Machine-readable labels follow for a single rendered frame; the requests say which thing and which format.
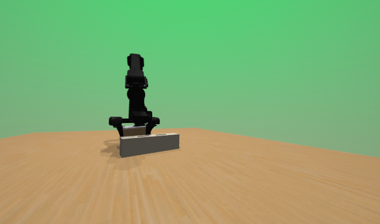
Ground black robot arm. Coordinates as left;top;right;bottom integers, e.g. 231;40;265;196
125;54;152;127

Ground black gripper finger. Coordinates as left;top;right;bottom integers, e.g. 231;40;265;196
113;126;123;137
146;124;157;135

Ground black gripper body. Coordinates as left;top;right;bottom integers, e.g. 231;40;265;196
109;103;160;126

